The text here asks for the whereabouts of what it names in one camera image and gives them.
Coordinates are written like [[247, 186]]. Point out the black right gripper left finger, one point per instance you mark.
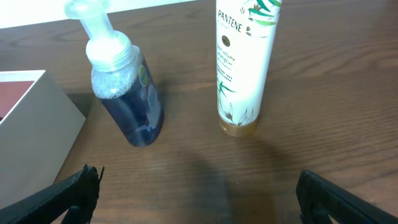
[[76, 197]]

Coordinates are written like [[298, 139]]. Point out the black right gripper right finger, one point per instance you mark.
[[321, 201]]

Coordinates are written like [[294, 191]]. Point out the clear foam pump soap bottle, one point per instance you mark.
[[120, 77]]

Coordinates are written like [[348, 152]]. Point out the white Pantene tube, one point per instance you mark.
[[245, 31]]

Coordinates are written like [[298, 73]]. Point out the white box with red interior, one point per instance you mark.
[[39, 125]]

